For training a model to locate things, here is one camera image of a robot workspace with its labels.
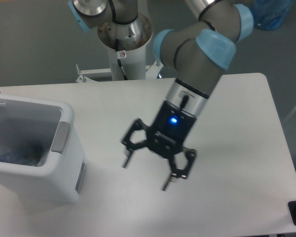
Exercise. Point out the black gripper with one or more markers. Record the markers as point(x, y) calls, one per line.
point(170, 133)

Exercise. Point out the clear plastic water bottle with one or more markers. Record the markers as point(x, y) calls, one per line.
point(29, 155)

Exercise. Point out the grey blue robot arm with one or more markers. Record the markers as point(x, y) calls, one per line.
point(199, 54)

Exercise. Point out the white trash can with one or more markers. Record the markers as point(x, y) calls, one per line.
point(58, 175)

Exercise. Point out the blue plastic bag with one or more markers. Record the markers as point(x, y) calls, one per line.
point(270, 14)

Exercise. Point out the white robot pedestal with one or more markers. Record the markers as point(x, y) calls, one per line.
point(126, 46)

